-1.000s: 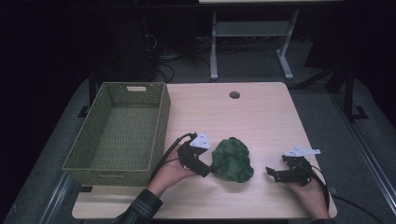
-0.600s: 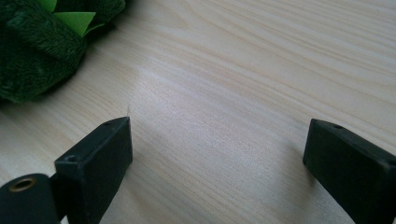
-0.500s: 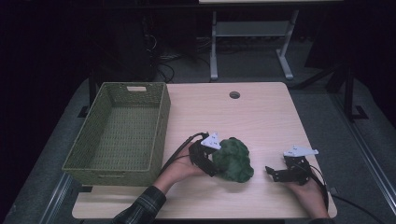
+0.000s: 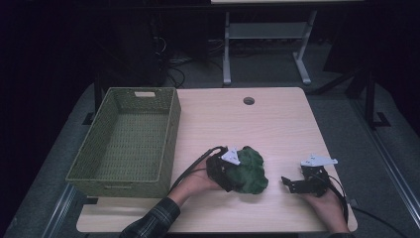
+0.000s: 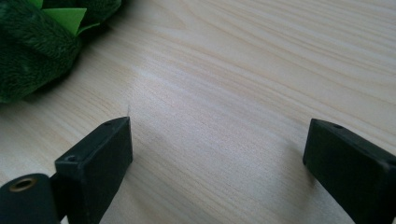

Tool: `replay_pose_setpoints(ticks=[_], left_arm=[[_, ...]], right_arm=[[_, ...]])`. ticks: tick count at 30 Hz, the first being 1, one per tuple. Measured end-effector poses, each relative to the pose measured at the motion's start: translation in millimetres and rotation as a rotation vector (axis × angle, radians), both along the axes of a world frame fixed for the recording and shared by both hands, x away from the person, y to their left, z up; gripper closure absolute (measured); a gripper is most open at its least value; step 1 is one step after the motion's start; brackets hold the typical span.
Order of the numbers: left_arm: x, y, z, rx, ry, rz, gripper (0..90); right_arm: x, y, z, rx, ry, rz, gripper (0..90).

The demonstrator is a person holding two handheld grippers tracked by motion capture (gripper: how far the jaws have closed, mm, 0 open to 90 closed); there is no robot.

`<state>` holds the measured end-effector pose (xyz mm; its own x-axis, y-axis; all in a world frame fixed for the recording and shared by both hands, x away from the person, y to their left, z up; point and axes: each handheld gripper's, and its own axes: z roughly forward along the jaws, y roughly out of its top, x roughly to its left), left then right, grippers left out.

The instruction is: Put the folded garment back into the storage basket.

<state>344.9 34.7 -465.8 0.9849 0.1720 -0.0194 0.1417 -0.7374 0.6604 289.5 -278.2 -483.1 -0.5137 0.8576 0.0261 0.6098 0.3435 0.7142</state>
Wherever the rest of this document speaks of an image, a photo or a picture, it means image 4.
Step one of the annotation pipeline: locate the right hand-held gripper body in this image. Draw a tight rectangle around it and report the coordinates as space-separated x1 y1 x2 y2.
296 154 339 198

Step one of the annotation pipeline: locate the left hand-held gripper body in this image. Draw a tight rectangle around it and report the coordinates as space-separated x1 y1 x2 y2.
206 147 242 191

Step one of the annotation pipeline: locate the green cloth garment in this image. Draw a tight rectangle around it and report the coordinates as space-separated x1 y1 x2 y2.
227 146 269 195

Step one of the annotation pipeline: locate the green woven basket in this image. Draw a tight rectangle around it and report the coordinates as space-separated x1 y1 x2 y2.
64 86 182 198

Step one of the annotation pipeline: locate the person's left hand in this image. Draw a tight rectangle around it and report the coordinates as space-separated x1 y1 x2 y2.
176 165 223 207

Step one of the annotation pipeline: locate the person's right hand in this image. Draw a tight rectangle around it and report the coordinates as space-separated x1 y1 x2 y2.
301 189 351 234

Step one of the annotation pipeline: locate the black metal stand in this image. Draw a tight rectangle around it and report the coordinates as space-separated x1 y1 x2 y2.
82 73 103 126
310 62 392 130

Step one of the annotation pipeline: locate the dark cabinet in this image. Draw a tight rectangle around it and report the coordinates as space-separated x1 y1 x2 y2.
98 13 167 88

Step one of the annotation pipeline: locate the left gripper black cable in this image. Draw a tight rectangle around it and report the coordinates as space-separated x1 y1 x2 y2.
167 146 227 194

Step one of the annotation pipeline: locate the metal floor rail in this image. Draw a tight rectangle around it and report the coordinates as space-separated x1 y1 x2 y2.
351 98 420 229
41 182 78 238

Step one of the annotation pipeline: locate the black floor cable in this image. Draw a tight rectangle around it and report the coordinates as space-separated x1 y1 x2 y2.
166 66 186 89

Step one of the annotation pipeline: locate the bundle of floor cables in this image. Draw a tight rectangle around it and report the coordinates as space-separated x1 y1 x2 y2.
207 38 226 57

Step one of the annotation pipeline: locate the grey metal frame table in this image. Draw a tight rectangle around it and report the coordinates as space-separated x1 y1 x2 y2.
210 0 365 86

